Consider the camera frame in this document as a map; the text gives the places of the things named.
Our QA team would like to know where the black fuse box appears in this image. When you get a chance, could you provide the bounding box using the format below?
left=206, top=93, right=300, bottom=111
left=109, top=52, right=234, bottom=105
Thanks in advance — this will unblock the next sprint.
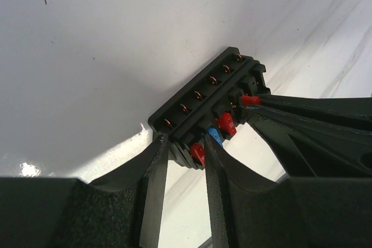
left=148, top=46, right=270, bottom=170

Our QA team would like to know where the red blade fuse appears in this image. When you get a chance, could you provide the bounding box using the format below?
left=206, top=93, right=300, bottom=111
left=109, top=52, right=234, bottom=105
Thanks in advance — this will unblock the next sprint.
left=241, top=95, right=261, bottom=107
left=189, top=143, right=205, bottom=167
left=216, top=112, right=237, bottom=136

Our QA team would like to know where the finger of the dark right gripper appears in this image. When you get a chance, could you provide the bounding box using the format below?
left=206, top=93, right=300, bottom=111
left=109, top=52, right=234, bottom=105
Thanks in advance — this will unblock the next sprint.
left=259, top=94, right=371, bottom=131
left=242, top=105, right=371, bottom=177

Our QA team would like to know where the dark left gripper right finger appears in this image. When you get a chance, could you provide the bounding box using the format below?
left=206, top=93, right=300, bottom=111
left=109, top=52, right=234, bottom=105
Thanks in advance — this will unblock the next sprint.
left=205, top=136, right=371, bottom=247

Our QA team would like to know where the blue blade fuse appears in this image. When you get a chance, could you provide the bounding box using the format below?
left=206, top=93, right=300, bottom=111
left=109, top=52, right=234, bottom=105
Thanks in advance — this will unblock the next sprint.
left=206, top=127, right=223, bottom=147

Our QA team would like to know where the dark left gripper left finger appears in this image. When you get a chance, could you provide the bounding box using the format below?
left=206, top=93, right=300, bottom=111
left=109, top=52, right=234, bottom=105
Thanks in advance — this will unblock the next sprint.
left=1, top=135, right=169, bottom=247

